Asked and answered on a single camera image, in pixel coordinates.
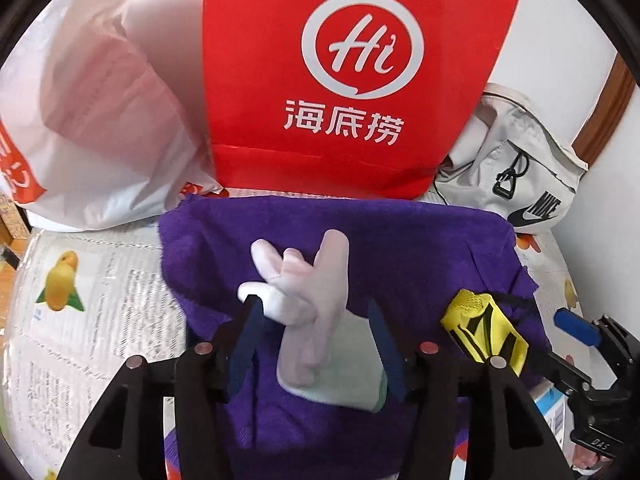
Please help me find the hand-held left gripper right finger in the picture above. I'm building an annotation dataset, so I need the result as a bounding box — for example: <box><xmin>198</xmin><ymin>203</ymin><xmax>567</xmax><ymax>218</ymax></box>
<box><xmin>367</xmin><ymin>299</ymin><xmax>576</xmax><ymax>480</ymax></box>

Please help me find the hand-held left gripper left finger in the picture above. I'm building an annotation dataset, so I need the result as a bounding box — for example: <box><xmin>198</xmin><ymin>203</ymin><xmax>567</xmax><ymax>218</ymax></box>
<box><xmin>57</xmin><ymin>294</ymin><xmax>266</xmax><ymax>480</ymax></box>

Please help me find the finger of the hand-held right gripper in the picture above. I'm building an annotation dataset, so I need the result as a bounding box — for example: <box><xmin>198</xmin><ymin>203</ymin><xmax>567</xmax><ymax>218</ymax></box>
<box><xmin>554</xmin><ymin>309</ymin><xmax>640</xmax><ymax>396</ymax></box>
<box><xmin>522</xmin><ymin>347</ymin><xmax>595</xmax><ymax>400</ymax></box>

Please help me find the white glove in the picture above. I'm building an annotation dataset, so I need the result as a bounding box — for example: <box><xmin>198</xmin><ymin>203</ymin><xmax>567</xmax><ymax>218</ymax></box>
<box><xmin>237</xmin><ymin>229</ymin><xmax>390</xmax><ymax>413</ymax></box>

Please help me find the person's right hand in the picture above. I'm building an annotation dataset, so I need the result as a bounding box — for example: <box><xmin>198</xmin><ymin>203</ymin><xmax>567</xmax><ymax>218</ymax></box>
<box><xmin>574</xmin><ymin>451</ymin><xmax>612</xmax><ymax>480</ymax></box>

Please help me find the blue tissue box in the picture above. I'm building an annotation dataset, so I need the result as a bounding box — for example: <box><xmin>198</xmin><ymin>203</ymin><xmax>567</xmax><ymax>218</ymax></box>
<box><xmin>531</xmin><ymin>384</ymin><xmax>576</xmax><ymax>447</ymax></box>

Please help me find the purple towel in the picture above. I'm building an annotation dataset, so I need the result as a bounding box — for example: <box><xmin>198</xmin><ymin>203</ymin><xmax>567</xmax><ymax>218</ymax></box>
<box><xmin>157</xmin><ymin>195</ymin><xmax>553</xmax><ymax>480</ymax></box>

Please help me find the fruit print tablecloth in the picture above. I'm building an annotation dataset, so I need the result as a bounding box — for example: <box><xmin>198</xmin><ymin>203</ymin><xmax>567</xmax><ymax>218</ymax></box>
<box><xmin>10</xmin><ymin>187</ymin><xmax>588</xmax><ymax>480</ymax></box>

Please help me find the grey sling bag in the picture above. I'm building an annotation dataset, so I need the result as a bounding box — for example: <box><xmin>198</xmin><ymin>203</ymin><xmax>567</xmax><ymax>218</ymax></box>
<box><xmin>432</xmin><ymin>82</ymin><xmax>590</xmax><ymax>235</ymax></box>

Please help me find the white plastic shopping bag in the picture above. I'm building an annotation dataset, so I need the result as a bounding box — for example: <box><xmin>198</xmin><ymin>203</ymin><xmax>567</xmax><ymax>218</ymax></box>
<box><xmin>0</xmin><ymin>0</ymin><xmax>227</xmax><ymax>233</ymax></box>

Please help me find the red paper bag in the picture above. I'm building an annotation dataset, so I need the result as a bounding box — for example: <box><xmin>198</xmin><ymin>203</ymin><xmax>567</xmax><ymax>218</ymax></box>
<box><xmin>202</xmin><ymin>0</ymin><xmax>523</xmax><ymax>202</ymax></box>

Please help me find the brown wooden door frame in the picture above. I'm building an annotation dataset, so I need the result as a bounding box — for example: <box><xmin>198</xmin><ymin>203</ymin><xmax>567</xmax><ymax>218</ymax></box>
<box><xmin>572</xmin><ymin>55</ymin><xmax>637</xmax><ymax>171</ymax></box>

